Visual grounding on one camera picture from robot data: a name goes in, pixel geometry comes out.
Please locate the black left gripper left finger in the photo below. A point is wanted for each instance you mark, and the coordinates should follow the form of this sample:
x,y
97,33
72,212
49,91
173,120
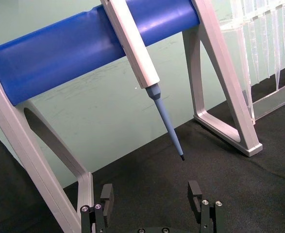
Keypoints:
x,y
107,201

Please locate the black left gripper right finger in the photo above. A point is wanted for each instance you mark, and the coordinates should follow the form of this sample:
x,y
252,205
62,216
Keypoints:
x,y
195,194

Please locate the black table cloth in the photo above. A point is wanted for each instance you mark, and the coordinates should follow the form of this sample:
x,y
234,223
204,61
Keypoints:
x,y
171,184

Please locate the grey pipette with blue shaft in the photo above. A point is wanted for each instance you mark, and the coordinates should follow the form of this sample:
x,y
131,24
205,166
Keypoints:
x,y
135,51

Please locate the blue stand crossbar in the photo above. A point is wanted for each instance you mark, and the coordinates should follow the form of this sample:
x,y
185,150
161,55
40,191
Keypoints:
x,y
67,53

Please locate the clear acrylic tip rack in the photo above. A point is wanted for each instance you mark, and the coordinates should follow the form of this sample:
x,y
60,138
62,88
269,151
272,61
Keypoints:
x,y
244,48

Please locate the grey pipette stand frame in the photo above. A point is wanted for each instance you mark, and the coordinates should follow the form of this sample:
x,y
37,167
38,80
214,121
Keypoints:
x,y
229,80

